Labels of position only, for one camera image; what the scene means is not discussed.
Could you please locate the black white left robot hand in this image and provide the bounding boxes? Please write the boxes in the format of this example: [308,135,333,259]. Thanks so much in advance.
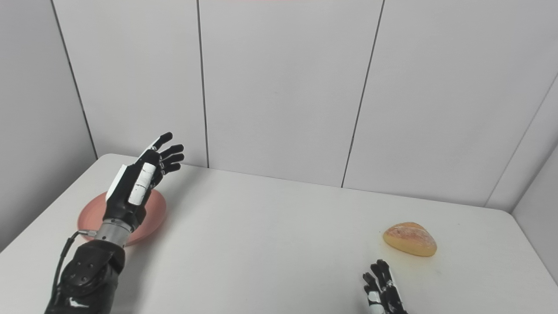
[103,132,185,232]

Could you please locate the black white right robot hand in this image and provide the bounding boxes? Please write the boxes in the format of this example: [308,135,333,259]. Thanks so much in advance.
[363,259,408,314]

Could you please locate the pink round plate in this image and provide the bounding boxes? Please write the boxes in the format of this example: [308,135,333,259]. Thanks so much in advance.
[77,188,167,247]

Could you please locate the golden bread roll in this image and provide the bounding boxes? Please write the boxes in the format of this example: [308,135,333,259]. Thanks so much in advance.
[383,222,437,257]

